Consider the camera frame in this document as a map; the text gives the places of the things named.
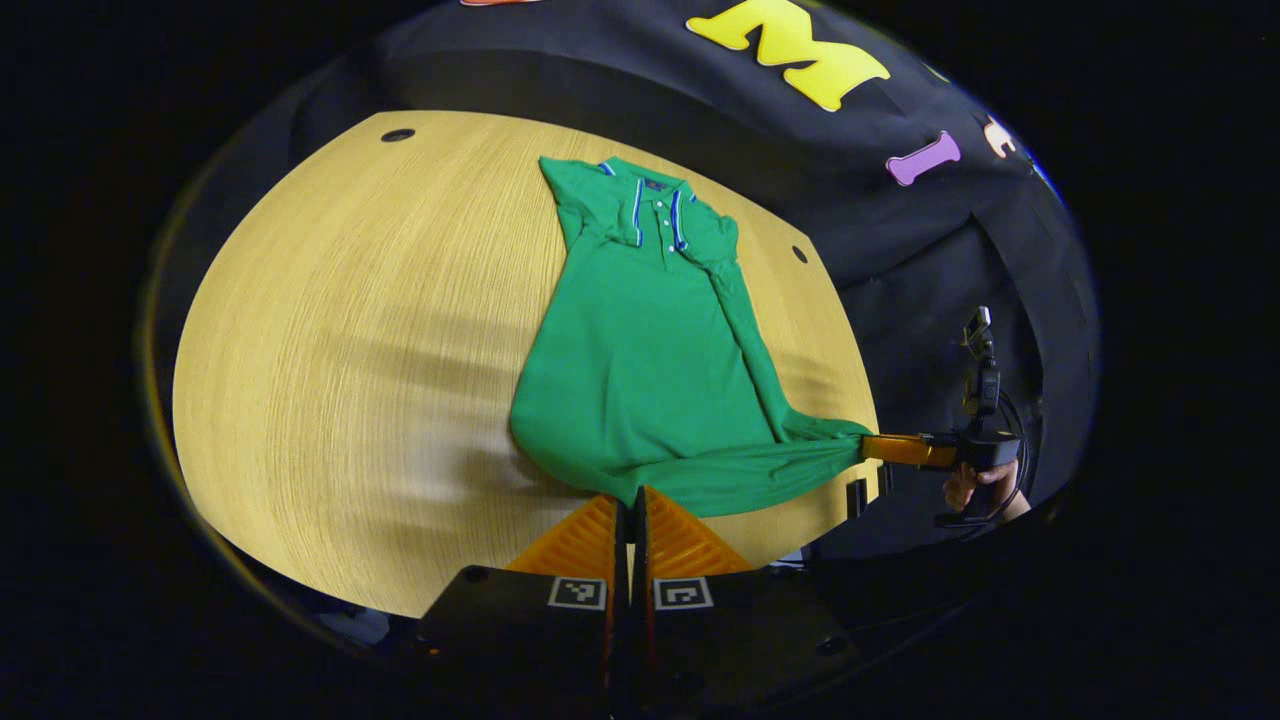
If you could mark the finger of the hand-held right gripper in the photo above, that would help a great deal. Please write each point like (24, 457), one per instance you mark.
(900, 449)

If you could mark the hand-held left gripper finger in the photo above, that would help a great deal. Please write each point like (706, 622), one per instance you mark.
(620, 560)
(640, 560)

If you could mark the green T-shirt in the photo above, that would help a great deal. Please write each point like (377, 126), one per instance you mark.
(640, 380)

